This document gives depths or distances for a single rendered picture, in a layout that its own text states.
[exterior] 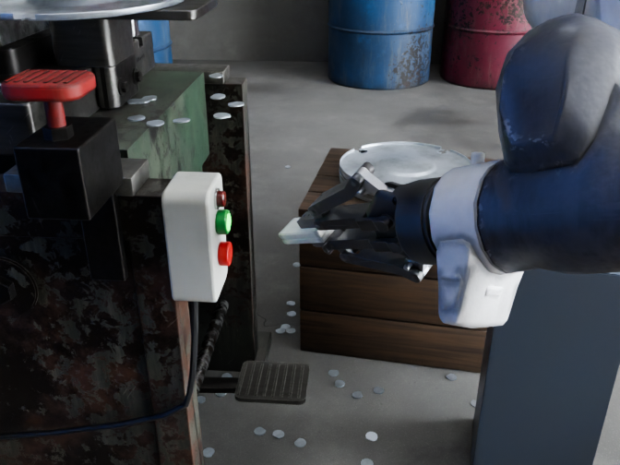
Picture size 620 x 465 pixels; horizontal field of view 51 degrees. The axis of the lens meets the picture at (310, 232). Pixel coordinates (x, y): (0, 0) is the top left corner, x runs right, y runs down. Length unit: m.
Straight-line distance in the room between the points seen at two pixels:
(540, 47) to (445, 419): 0.97
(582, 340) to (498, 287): 0.50
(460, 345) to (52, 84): 1.04
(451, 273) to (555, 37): 0.18
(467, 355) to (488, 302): 0.91
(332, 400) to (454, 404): 0.24
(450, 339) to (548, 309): 0.46
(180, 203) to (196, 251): 0.06
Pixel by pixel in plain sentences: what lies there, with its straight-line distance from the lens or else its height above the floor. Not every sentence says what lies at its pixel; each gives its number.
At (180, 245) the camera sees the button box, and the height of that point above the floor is 0.57.
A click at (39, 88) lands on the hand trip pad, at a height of 0.76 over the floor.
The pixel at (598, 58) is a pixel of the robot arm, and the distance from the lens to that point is 0.47.
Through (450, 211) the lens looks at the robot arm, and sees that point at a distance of 0.50.
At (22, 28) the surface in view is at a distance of 0.99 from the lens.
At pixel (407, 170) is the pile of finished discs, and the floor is 0.39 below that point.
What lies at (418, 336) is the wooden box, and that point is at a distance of 1.41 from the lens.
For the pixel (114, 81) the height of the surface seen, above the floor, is 0.69.
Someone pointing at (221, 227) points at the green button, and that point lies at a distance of 0.72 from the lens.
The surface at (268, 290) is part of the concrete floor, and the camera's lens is 1.70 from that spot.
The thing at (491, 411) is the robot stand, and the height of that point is 0.18.
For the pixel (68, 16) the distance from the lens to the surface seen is 0.82.
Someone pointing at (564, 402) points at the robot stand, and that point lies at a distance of 1.09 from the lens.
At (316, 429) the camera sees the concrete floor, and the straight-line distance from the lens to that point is 1.30.
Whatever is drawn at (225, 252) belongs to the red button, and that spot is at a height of 0.55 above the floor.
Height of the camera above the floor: 0.89
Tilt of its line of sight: 27 degrees down
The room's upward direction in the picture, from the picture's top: straight up
